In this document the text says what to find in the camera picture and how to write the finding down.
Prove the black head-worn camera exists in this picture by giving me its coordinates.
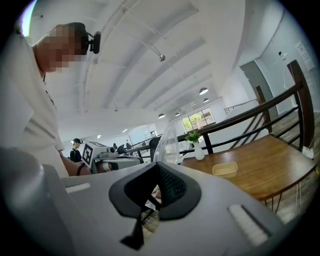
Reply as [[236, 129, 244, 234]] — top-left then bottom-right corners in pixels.
[[85, 30, 102, 55]]

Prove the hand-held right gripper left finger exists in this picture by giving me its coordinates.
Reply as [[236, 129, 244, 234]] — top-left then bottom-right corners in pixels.
[[108, 161, 159, 251]]

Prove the clear plastic container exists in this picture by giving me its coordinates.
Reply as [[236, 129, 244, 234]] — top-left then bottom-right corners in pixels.
[[152, 119, 182, 165]]

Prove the person's white shirt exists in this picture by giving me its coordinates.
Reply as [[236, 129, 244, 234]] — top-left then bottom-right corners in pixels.
[[0, 23, 70, 179]]

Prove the white wall poster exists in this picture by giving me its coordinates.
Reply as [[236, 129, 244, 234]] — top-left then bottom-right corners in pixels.
[[294, 40, 316, 72]]

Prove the black framed window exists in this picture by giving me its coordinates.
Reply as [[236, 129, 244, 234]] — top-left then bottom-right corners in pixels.
[[180, 106, 216, 133]]

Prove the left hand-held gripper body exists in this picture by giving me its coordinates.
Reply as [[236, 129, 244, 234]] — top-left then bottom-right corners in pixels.
[[80, 140, 145, 175]]

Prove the beige plastic tray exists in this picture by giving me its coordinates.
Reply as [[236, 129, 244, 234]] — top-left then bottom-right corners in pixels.
[[211, 161, 239, 179]]

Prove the dark wooden railing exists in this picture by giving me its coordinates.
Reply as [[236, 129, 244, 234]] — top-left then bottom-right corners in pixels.
[[124, 59, 316, 163]]

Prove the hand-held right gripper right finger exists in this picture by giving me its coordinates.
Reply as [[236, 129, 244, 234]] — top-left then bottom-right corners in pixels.
[[156, 161, 202, 222]]

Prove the ceiling sprinkler head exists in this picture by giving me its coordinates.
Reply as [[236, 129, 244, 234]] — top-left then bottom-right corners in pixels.
[[149, 42, 167, 63]]

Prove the person's head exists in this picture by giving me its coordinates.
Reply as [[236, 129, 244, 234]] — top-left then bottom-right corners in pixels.
[[31, 21, 90, 74]]

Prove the white vase with green plant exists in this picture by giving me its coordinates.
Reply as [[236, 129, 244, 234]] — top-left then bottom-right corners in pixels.
[[184, 130, 206, 161]]

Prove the wooden table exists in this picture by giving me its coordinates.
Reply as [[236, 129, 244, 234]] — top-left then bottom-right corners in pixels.
[[180, 134, 317, 215]]

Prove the person's left forearm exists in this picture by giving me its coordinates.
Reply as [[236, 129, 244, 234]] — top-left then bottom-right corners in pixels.
[[59, 151, 92, 178]]

